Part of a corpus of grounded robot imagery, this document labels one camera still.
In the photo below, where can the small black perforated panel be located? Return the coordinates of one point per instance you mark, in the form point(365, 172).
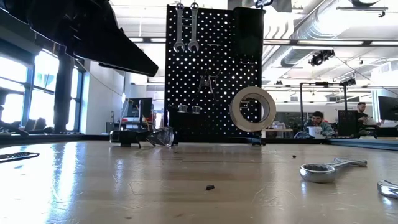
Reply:
point(346, 124)

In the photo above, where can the clear black safety glasses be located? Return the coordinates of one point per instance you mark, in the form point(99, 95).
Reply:
point(161, 137)

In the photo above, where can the black tubular stand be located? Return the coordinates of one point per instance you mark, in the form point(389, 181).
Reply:
point(301, 105)

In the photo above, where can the person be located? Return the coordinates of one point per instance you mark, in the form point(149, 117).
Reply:
point(362, 113)
point(320, 119)

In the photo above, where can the chrome combination wrench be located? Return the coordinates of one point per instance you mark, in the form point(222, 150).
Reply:
point(193, 28)
point(317, 172)
point(179, 28)
point(388, 189)

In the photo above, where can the black computer monitor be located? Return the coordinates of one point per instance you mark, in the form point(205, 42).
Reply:
point(143, 107)
point(388, 109)

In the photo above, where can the black socket holder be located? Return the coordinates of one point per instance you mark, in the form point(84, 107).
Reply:
point(186, 124)

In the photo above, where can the black grey tape measure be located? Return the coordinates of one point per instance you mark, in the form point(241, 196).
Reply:
point(122, 137)

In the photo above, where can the black ceiling spotlight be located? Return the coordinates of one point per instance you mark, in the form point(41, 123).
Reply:
point(320, 57)

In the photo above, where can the black metal pegboard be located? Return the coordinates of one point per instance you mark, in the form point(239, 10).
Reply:
point(217, 31)

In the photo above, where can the chrome loop pegboard hook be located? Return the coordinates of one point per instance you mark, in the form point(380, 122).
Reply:
point(205, 81)

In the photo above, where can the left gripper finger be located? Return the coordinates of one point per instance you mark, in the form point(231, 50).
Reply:
point(109, 46)

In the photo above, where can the white tape roll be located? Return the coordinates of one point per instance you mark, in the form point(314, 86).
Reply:
point(235, 112)

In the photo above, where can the black pegboard bin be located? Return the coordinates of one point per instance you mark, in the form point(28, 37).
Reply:
point(248, 31)

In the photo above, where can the white bucket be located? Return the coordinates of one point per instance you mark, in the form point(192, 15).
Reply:
point(315, 132)

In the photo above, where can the small chrome socket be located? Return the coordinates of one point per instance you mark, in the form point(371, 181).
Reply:
point(183, 108)

